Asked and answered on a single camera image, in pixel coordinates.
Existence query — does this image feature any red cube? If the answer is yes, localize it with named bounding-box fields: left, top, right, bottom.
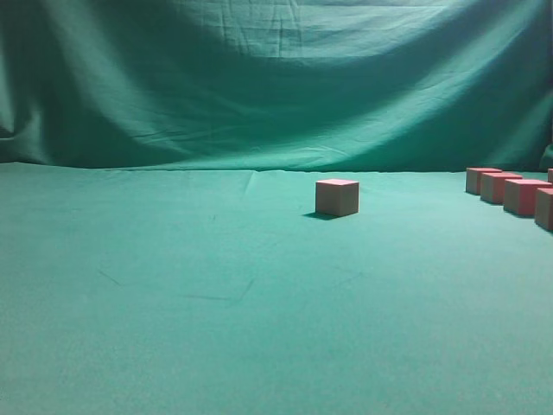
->
left=503, top=179, right=552, bottom=217
left=480, top=172, right=523, bottom=205
left=534, top=188, right=553, bottom=232

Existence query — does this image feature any green cloth backdrop and cover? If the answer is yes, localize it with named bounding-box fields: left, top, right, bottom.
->
left=1, top=1, right=552, bottom=414

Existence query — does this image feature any red cube far row end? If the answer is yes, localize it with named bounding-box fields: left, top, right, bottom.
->
left=466, top=167, right=502, bottom=195

